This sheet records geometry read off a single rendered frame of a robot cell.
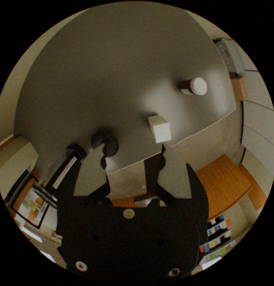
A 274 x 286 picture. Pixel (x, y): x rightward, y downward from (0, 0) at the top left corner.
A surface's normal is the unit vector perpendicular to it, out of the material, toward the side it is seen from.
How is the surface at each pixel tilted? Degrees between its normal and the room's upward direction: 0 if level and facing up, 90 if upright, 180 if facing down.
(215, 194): 90
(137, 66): 1
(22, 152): 90
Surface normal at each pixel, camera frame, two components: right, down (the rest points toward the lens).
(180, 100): -0.04, 0.49
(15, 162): 0.87, -0.43
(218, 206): -0.50, -0.77
